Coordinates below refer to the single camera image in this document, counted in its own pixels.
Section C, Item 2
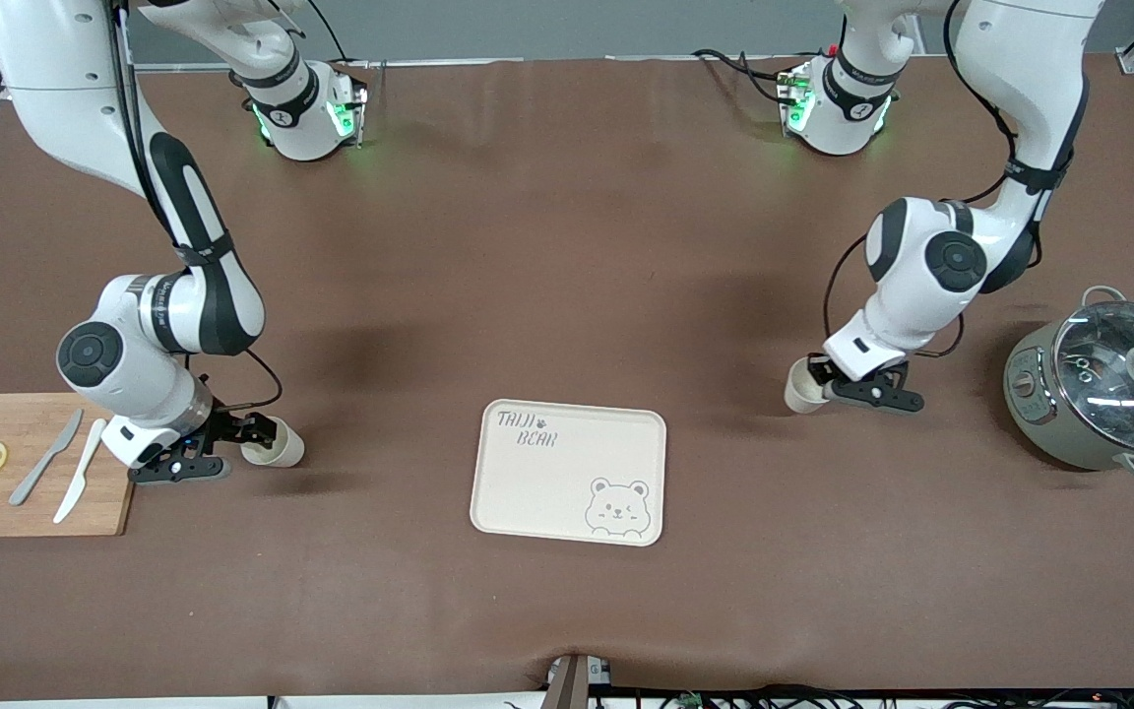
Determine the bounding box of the white plastic cup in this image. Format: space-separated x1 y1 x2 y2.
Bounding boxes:
784 356 832 415
240 419 306 469

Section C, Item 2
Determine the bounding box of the cream tray with bear print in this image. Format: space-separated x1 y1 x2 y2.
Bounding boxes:
470 398 668 548

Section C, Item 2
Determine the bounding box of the white plastic knife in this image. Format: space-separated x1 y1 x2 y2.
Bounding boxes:
52 419 109 525

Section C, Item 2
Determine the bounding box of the grey plastic knife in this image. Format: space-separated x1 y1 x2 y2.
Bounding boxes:
8 409 85 507

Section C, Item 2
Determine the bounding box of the grey electric cooking pot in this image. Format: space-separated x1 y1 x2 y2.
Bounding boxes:
1003 286 1134 482

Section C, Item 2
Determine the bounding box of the glass pot lid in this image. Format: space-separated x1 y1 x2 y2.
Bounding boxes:
1054 300 1134 456

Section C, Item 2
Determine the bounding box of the brown table mat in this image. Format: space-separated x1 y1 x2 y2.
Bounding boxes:
0 54 1134 702

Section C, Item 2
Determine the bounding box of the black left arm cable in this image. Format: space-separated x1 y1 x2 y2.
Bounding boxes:
821 0 1055 360

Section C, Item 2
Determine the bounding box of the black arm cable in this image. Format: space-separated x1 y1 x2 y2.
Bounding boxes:
821 0 1055 360
109 0 284 413

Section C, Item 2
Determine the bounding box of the black left base cable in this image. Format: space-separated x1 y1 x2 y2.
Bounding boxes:
692 47 799 109

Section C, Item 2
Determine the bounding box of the black base cable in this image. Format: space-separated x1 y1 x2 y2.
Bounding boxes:
692 47 799 109
303 0 356 65

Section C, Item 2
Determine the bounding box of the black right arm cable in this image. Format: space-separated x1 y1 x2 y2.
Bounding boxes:
109 0 284 413

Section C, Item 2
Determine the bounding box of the metal post at table edge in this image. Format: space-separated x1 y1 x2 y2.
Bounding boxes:
547 652 614 709

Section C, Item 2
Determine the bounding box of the black right base cable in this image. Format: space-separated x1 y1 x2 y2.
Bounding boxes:
303 0 356 65

